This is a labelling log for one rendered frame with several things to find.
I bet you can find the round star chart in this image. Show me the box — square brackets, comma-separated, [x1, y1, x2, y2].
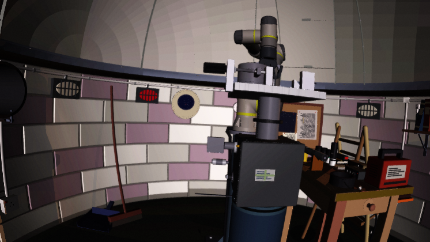
[171, 88, 201, 120]

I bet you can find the grey column lock wing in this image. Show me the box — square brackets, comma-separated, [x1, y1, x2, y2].
[206, 136, 238, 154]

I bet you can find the red-brown broom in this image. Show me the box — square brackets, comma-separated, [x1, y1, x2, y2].
[107, 85, 144, 226]

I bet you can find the dark pier box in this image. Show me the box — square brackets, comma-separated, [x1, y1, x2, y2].
[234, 138, 305, 208]

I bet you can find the white grille wall lamp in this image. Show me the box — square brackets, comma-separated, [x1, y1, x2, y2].
[50, 77, 82, 100]
[356, 102, 382, 120]

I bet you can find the wooden work table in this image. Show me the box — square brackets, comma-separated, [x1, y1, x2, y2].
[280, 157, 414, 242]

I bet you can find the white pier plate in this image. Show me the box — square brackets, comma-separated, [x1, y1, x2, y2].
[232, 81, 327, 102]

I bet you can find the black eyepiece with white base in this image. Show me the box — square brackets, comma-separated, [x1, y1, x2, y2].
[329, 141, 339, 167]

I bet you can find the black round disc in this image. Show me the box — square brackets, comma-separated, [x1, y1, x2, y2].
[328, 170, 357, 189]

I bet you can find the blue dustpan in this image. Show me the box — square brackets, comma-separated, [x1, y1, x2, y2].
[76, 200, 120, 233]

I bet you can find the black azimuth knob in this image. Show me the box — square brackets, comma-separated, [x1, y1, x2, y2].
[202, 62, 228, 75]

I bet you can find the wooden stepladder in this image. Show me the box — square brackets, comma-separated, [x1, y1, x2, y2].
[300, 122, 371, 242]

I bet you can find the red box with black handle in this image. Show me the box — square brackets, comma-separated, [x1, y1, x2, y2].
[364, 148, 413, 190]

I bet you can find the brown notice board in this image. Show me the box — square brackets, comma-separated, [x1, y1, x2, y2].
[280, 102, 325, 149]

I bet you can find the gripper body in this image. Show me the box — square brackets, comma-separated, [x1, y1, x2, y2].
[259, 45, 280, 69]

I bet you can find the white stop block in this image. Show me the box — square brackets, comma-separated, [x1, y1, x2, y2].
[299, 70, 316, 92]

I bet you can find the grey round mount hub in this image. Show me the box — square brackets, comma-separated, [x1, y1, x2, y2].
[237, 62, 267, 85]

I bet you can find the blue pier column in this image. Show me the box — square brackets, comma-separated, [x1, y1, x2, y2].
[229, 204, 288, 242]

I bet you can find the white wall socket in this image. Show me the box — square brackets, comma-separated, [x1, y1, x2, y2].
[0, 194, 20, 214]

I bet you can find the black column collar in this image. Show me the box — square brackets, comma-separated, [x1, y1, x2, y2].
[252, 117, 282, 125]

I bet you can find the white knob bracket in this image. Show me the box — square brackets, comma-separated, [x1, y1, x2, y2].
[225, 59, 236, 93]

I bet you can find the grey threaded screw rod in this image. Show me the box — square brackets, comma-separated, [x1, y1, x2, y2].
[235, 67, 267, 74]

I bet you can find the grey wall conduit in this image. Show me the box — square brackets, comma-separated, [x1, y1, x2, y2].
[13, 63, 430, 102]

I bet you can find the black round lamp on stand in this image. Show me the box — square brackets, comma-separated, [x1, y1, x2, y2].
[0, 59, 28, 199]

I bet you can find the black tube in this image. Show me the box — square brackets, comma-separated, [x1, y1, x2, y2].
[303, 147, 329, 163]

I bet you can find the grey inner column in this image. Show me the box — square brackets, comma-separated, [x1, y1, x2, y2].
[255, 96, 282, 141]

